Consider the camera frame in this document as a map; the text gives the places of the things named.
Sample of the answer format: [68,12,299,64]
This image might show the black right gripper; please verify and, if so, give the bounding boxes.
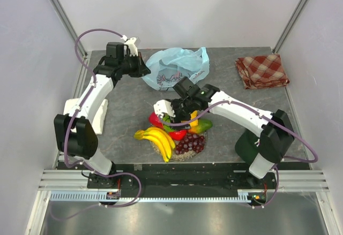
[168,97,195,132]

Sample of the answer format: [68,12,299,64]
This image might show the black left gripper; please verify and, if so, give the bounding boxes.
[119,52,151,78]

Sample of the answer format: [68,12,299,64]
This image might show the yellow fake bell pepper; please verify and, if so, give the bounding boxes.
[185,110,198,130]

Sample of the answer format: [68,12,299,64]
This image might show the green fake apple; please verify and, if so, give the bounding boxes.
[162,114,175,132]

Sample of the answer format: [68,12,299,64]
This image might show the orange yellow fake mango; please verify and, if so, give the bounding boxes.
[188,119,213,134]

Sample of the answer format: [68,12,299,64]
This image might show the red fake tomato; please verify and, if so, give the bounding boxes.
[169,130,187,141]

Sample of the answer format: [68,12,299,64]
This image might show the light blue plastic bag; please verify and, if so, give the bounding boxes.
[143,47,210,91]

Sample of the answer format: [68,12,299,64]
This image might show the red fake dragon fruit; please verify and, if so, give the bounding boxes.
[148,112,163,129]

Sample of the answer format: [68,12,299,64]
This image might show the dark purple fake grapes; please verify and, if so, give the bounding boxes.
[175,134,206,155]

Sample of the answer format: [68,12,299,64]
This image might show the yellow fake banana bunch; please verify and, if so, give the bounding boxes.
[133,127,176,163]

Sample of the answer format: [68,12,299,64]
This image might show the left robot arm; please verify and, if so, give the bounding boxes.
[54,37,150,188]

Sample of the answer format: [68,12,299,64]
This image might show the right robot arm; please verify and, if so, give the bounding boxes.
[171,77,294,189]

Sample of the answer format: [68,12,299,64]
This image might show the speckled round plate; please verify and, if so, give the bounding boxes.
[149,131,208,163]

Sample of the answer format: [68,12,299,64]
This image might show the dark green baseball cap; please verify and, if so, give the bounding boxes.
[235,129,259,165]

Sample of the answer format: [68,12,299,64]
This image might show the red checkered cloth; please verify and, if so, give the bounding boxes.
[235,54,290,89]

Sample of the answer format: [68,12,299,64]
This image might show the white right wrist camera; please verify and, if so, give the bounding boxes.
[153,100,175,118]

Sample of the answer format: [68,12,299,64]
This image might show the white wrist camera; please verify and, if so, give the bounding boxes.
[153,100,175,118]
[121,35,140,57]

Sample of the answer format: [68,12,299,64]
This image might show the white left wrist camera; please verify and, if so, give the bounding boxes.
[121,35,140,57]

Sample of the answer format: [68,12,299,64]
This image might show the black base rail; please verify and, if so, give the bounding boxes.
[87,163,277,196]

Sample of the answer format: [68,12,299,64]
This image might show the light blue cable duct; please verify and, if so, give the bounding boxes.
[50,191,266,203]

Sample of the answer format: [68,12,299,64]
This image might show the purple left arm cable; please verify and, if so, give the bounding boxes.
[49,28,142,221]

